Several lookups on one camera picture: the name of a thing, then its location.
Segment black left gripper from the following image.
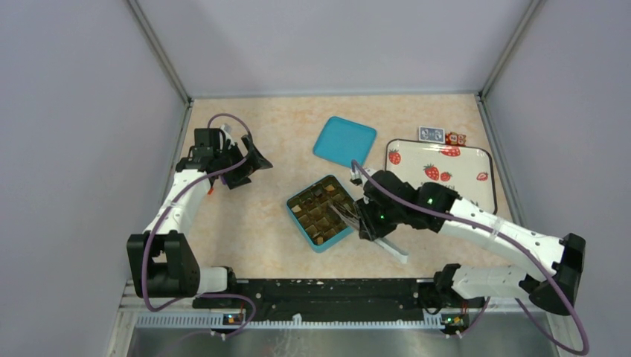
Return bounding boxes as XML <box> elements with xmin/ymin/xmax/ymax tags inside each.
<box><xmin>214</xmin><ymin>134</ymin><xmax>271</xmax><ymax>188</ymax></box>

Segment metal tongs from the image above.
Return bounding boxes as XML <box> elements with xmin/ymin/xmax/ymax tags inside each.
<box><xmin>328</xmin><ymin>199</ymin><xmax>409</xmax><ymax>264</ymax></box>

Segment teal chocolate box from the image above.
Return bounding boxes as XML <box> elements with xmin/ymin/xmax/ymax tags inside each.
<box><xmin>286</xmin><ymin>175</ymin><xmax>354</xmax><ymax>253</ymax></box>

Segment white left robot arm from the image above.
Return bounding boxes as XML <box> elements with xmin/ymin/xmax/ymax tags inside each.
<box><xmin>126</xmin><ymin>124</ymin><xmax>244</xmax><ymax>308</ymax></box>

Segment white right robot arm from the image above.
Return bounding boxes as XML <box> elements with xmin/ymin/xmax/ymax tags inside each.
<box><xmin>237</xmin><ymin>136</ymin><xmax>585</xmax><ymax>315</ymax></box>

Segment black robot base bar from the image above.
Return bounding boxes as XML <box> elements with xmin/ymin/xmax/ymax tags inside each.
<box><xmin>192</xmin><ymin>277</ymin><xmax>487</xmax><ymax>327</ymax></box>

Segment teal box lid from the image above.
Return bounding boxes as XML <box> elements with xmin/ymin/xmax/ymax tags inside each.
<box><xmin>313</xmin><ymin>116</ymin><xmax>377</xmax><ymax>168</ymax></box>

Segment blue playing card deck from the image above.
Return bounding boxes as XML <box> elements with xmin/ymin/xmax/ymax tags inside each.
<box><xmin>418</xmin><ymin>126</ymin><xmax>446</xmax><ymax>144</ymax></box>

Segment strawberry print tray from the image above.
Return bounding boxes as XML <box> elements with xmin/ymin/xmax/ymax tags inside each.
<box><xmin>385</xmin><ymin>139</ymin><xmax>497</xmax><ymax>213</ymax></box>

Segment red dice block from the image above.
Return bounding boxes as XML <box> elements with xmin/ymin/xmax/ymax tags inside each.
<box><xmin>445</xmin><ymin>132</ymin><xmax>467</xmax><ymax>147</ymax></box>

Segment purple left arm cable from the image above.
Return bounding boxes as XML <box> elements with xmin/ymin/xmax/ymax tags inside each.
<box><xmin>141</xmin><ymin>113</ymin><xmax>257</xmax><ymax>340</ymax></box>

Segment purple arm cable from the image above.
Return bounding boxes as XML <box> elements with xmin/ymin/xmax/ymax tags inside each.
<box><xmin>141</xmin><ymin>113</ymin><xmax>257</xmax><ymax>340</ymax></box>
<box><xmin>350</xmin><ymin>159</ymin><xmax>591</xmax><ymax>357</ymax></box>

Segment metal frame rail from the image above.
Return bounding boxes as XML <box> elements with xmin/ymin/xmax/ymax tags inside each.
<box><xmin>106</xmin><ymin>283</ymin><xmax>582</xmax><ymax>356</ymax></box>

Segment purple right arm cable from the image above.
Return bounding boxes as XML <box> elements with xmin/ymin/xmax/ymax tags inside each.
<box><xmin>350</xmin><ymin>159</ymin><xmax>591</xmax><ymax>357</ymax></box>

